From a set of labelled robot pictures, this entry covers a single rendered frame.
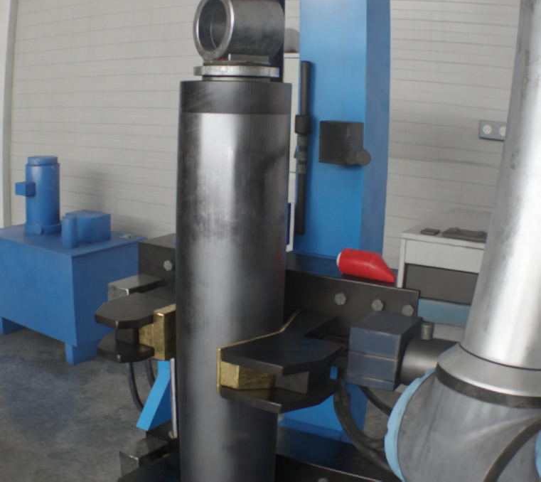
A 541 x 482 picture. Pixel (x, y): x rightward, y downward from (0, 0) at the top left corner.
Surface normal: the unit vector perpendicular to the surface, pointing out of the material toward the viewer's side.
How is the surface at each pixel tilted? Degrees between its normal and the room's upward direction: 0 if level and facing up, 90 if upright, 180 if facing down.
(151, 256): 90
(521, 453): 39
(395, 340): 90
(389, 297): 90
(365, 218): 90
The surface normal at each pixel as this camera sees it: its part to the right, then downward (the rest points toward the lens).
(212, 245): -0.26, 0.16
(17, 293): -0.52, 0.13
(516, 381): -0.02, -0.64
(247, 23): 0.57, 0.21
